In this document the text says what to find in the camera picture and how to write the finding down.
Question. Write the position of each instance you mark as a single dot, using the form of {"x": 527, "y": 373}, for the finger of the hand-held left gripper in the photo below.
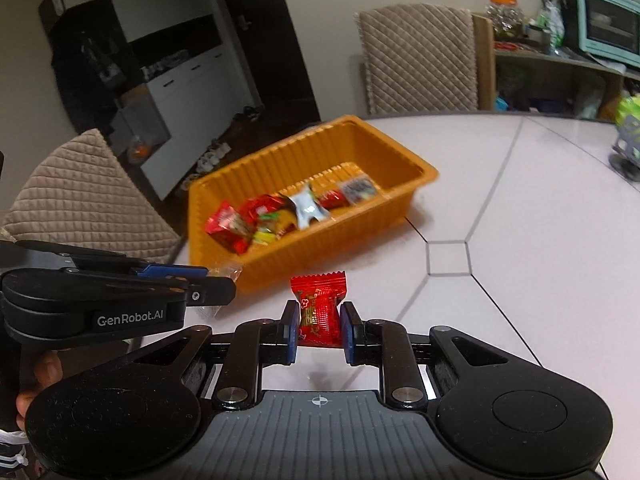
{"x": 212, "y": 292}
{"x": 170, "y": 271}

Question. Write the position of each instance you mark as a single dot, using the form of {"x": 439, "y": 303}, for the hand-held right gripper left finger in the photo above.
{"x": 290, "y": 332}

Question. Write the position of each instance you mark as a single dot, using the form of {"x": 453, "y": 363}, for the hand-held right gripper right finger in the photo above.
{"x": 348, "y": 335}

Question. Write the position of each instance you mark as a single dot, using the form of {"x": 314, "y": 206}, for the brown caramel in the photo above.
{"x": 227, "y": 272}

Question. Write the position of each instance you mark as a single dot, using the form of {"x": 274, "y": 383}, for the red candy with gold print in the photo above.
{"x": 318, "y": 310}

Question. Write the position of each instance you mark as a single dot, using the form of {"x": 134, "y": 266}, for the yellow candy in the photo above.
{"x": 265, "y": 235}

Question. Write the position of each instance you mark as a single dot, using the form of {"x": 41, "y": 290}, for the large red candy packet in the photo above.
{"x": 262, "y": 206}

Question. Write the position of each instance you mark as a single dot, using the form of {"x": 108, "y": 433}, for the silver green snack wrapper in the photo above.
{"x": 306, "y": 207}

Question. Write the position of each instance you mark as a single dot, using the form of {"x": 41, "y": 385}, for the small red twisted candy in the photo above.
{"x": 332, "y": 198}

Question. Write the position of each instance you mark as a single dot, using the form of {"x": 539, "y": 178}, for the clear printed snack packet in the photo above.
{"x": 357, "y": 188}

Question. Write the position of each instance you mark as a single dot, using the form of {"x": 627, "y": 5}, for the orange plastic tray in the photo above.
{"x": 380, "y": 160}

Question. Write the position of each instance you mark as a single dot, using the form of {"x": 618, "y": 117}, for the person's left hand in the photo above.
{"x": 47, "y": 367}

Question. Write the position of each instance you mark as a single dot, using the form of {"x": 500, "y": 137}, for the beige quilted chair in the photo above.
{"x": 420, "y": 60}
{"x": 85, "y": 195}

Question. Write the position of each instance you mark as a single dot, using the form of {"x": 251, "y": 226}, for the white shoes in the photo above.
{"x": 210, "y": 160}

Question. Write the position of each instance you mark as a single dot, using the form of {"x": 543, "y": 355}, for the glass tank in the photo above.
{"x": 145, "y": 130}

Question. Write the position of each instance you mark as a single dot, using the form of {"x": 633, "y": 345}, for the person's patterned clothing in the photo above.
{"x": 12, "y": 455}

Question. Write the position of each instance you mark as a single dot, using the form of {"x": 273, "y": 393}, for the dark shoes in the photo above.
{"x": 247, "y": 112}

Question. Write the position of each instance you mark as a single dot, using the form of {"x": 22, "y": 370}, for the white cabinet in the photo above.
{"x": 200, "y": 85}

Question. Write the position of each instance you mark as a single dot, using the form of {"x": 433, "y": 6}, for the wooden shelf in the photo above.
{"x": 540, "y": 60}

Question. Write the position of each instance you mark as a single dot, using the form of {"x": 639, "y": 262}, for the grey phone stand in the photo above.
{"x": 627, "y": 145}

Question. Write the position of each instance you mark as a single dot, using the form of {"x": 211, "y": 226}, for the glass jar orange lid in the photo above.
{"x": 506, "y": 17}

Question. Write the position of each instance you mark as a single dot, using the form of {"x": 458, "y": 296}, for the green tissue box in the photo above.
{"x": 631, "y": 107}

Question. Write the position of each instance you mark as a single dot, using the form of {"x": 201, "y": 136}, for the green plastic bag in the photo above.
{"x": 552, "y": 25}

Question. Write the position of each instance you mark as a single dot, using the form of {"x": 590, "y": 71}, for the mint toaster oven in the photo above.
{"x": 610, "y": 25}

